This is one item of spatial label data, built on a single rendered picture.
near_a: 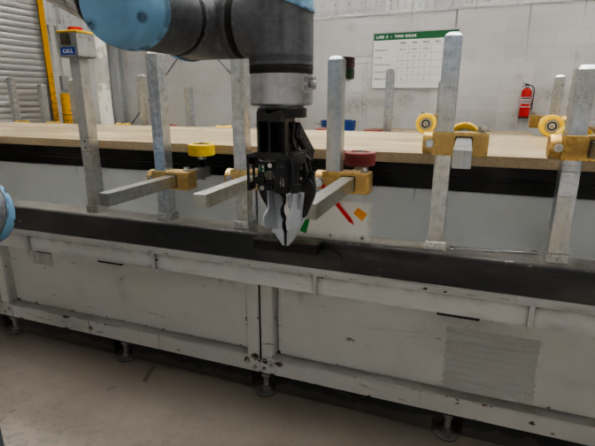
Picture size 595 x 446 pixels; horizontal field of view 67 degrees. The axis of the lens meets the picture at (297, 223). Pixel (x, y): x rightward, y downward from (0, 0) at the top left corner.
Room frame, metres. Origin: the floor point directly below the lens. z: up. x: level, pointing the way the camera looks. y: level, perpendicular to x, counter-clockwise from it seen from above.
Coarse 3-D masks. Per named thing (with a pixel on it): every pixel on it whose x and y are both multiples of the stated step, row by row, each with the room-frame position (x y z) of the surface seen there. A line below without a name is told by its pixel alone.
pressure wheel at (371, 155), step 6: (348, 150) 1.19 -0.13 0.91; (354, 150) 1.19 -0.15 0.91; (360, 150) 1.16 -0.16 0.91; (366, 150) 1.19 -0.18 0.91; (348, 156) 1.15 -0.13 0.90; (354, 156) 1.13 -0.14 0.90; (360, 156) 1.13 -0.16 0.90; (366, 156) 1.13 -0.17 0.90; (372, 156) 1.14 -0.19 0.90; (348, 162) 1.15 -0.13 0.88; (354, 162) 1.13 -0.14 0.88; (360, 162) 1.13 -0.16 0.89; (366, 162) 1.13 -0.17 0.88; (372, 162) 1.14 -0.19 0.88; (354, 168) 1.17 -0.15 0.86; (360, 168) 1.16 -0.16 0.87
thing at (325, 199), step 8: (336, 184) 0.96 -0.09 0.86; (344, 184) 0.96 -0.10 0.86; (352, 184) 1.04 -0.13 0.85; (320, 192) 0.87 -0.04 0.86; (328, 192) 0.87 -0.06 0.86; (336, 192) 0.90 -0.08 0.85; (344, 192) 0.97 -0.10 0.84; (320, 200) 0.80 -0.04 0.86; (328, 200) 0.85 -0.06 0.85; (336, 200) 0.90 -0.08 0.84; (312, 208) 0.78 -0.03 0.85; (320, 208) 0.79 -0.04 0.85; (328, 208) 0.85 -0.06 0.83; (312, 216) 0.78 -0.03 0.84; (320, 216) 0.80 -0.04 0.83
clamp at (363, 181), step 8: (328, 176) 1.07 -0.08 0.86; (336, 176) 1.06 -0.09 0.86; (344, 176) 1.05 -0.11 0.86; (352, 176) 1.05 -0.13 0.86; (360, 176) 1.04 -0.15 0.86; (368, 176) 1.04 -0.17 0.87; (328, 184) 1.07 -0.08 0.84; (360, 184) 1.04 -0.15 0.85; (368, 184) 1.04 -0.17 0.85; (352, 192) 1.05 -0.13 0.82; (360, 192) 1.04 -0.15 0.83; (368, 192) 1.04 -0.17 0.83
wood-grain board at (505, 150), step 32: (0, 128) 2.14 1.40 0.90; (32, 128) 2.14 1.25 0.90; (64, 128) 2.14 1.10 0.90; (128, 128) 2.14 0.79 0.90; (192, 128) 2.14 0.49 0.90; (224, 128) 2.14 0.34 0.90; (256, 128) 2.14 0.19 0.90; (384, 160) 1.22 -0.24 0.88; (416, 160) 1.19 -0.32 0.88; (480, 160) 1.14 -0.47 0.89; (512, 160) 1.11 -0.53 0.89; (544, 160) 1.09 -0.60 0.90
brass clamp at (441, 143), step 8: (424, 136) 1.00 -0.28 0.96; (432, 136) 0.99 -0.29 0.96; (440, 136) 0.98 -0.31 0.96; (448, 136) 0.98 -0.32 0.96; (456, 136) 0.97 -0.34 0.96; (464, 136) 0.96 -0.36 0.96; (472, 136) 0.96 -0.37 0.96; (480, 136) 0.95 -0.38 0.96; (488, 136) 0.95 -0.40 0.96; (424, 144) 0.99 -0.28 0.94; (432, 144) 0.99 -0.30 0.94; (440, 144) 0.98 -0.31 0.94; (448, 144) 0.98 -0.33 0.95; (472, 144) 0.96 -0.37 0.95; (480, 144) 0.95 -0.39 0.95; (488, 144) 0.95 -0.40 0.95; (424, 152) 1.00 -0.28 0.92; (432, 152) 0.99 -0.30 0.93; (440, 152) 0.98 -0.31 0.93; (448, 152) 0.97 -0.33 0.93; (472, 152) 0.96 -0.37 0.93; (480, 152) 0.95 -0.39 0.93
